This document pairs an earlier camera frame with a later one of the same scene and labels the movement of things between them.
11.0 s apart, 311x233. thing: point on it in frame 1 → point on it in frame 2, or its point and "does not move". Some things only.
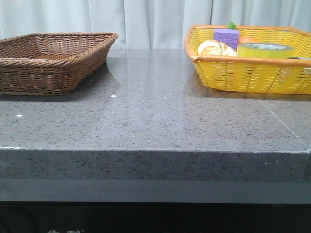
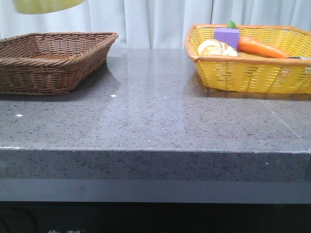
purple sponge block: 229,36 does not move
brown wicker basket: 51,63 does not move
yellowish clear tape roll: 266,50 → 39,7
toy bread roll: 215,47 does not move
